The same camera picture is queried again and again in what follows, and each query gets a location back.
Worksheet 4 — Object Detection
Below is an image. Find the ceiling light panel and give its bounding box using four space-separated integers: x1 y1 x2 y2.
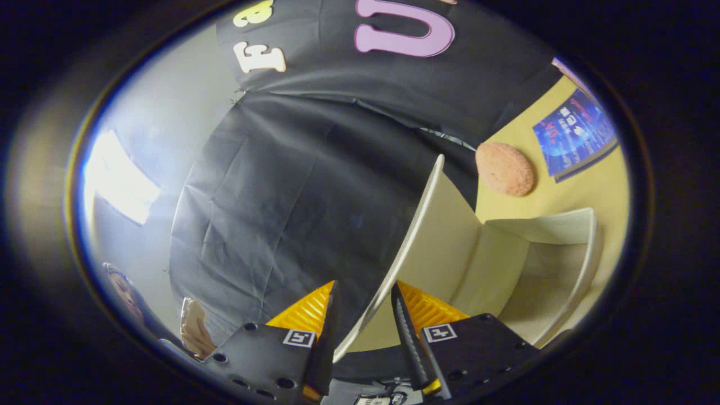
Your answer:
84 129 161 226

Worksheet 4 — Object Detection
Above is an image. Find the beige fabric storage box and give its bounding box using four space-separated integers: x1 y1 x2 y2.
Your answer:
332 155 604 363

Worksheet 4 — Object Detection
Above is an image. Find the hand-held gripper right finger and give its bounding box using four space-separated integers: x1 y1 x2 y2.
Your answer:
390 280 541 401

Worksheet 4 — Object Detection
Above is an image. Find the orange fluffy ball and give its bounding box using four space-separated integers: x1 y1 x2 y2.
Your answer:
475 142 536 197

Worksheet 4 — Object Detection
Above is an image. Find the blue cover book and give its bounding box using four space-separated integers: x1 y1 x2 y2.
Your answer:
533 89 619 183

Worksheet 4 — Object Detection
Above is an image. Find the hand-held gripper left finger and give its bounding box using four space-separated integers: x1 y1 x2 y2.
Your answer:
200 280 342 404

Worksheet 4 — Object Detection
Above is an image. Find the person's head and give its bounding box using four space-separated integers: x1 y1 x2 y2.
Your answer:
103 263 169 344

